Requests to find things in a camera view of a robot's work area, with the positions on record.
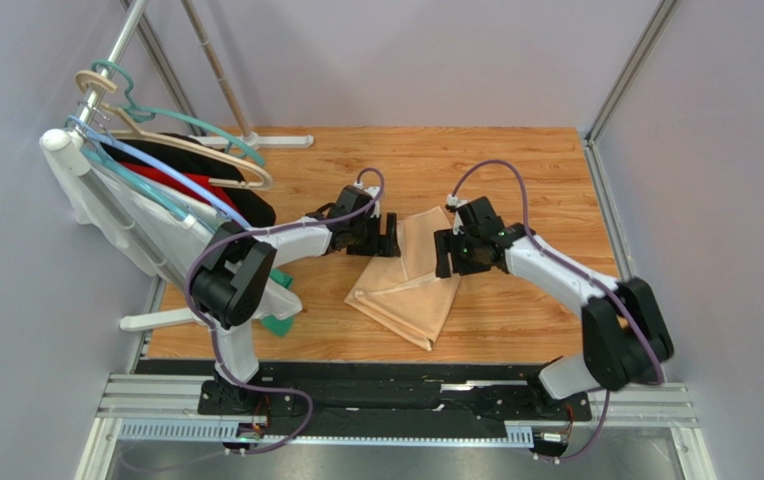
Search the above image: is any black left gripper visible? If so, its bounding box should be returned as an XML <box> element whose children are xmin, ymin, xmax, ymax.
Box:
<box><xmin>347</xmin><ymin>212</ymin><xmax>401</xmax><ymax>258</ymax></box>

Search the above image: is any beige cloth napkin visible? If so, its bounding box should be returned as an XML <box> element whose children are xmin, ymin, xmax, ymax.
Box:
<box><xmin>344</xmin><ymin>206</ymin><xmax>460</xmax><ymax>351</ymax></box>

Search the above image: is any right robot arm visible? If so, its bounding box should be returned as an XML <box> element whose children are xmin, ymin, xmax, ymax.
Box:
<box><xmin>434</xmin><ymin>196</ymin><xmax>674</xmax><ymax>401</ymax></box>

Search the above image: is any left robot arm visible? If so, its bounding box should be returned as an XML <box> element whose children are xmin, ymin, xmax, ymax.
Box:
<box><xmin>183</xmin><ymin>182</ymin><xmax>400</xmax><ymax>388</ymax></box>

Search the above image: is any green garment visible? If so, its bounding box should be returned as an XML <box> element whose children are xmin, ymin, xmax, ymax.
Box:
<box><xmin>260</xmin><ymin>269</ymin><xmax>298</xmax><ymax>338</ymax></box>

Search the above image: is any black garment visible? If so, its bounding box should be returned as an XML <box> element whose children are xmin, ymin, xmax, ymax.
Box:
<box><xmin>103</xmin><ymin>140</ymin><xmax>277</xmax><ymax>227</ymax></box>

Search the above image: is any white clothes rack base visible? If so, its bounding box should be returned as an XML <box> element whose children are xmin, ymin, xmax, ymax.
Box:
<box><xmin>192</xmin><ymin>133</ymin><xmax>315</xmax><ymax>150</ymax></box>

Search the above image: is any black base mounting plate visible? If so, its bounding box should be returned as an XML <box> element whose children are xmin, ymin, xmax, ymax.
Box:
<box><xmin>197</xmin><ymin>361</ymin><xmax>592</xmax><ymax>439</ymax></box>

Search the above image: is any blue plastic hanger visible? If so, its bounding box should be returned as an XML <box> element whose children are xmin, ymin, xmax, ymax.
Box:
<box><xmin>66</xmin><ymin>115</ymin><xmax>252</xmax><ymax>230</ymax></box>

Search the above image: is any white garment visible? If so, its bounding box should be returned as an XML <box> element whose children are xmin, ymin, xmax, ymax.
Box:
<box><xmin>39</xmin><ymin>129</ymin><xmax>303</xmax><ymax>321</ymax></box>

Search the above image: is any red garment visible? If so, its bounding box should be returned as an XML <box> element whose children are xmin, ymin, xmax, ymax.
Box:
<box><xmin>122</xmin><ymin>162</ymin><xmax>236</xmax><ymax>209</ymax></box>

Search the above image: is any teal plastic hanger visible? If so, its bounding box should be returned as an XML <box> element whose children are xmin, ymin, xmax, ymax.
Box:
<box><xmin>90</xmin><ymin>59</ymin><xmax>266</xmax><ymax>167</ymax></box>

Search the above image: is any thin metal rod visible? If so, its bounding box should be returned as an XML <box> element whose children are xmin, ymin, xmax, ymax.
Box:
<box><xmin>180</xmin><ymin>0</ymin><xmax>254</xmax><ymax>140</ymax></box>

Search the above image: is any metal clothes rack pole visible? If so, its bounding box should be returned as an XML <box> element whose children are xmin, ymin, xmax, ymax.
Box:
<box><xmin>41</xmin><ymin>0</ymin><xmax>150</xmax><ymax>178</ymax></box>

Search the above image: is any beige wooden hanger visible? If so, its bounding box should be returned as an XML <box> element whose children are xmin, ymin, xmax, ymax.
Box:
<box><xmin>99</xmin><ymin>102</ymin><xmax>274</xmax><ymax>190</ymax></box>

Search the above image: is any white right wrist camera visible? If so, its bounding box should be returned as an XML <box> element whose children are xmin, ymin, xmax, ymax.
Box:
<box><xmin>446</xmin><ymin>194</ymin><xmax>468</xmax><ymax>235</ymax></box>

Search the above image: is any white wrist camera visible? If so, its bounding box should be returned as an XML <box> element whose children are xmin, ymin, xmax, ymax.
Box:
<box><xmin>353</xmin><ymin>180</ymin><xmax>384</xmax><ymax>218</ymax></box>
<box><xmin>446</xmin><ymin>194</ymin><xmax>468</xmax><ymax>235</ymax></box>

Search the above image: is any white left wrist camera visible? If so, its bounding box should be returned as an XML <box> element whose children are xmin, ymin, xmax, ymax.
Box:
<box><xmin>353</xmin><ymin>180</ymin><xmax>384</xmax><ymax>218</ymax></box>

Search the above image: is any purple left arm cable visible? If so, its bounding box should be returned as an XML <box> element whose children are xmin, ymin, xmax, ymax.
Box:
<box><xmin>183</xmin><ymin>167</ymin><xmax>387</xmax><ymax>457</ymax></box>

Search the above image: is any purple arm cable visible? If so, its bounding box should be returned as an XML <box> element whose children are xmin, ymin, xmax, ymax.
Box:
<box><xmin>183</xmin><ymin>167</ymin><xmax>387</xmax><ymax>457</ymax></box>
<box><xmin>447</xmin><ymin>159</ymin><xmax>667</xmax><ymax>465</ymax></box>

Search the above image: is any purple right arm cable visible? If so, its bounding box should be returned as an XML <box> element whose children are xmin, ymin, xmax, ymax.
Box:
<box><xmin>447</xmin><ymin>159</ymin><xmax>667</xmax><ymax>465</ymax></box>

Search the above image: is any white slotted cable duct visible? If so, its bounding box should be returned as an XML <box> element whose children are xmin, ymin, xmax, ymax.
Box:
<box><xmin>117</xmin><ymin>419</ymin><xmax>535</xmax><ymax>449</ymax></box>

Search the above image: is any aluminium frame rail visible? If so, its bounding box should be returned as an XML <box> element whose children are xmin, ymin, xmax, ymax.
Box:
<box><xmin>76</xmin><ymin>360</ymin><xmax>715</xmax><ymax>479</ymax></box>

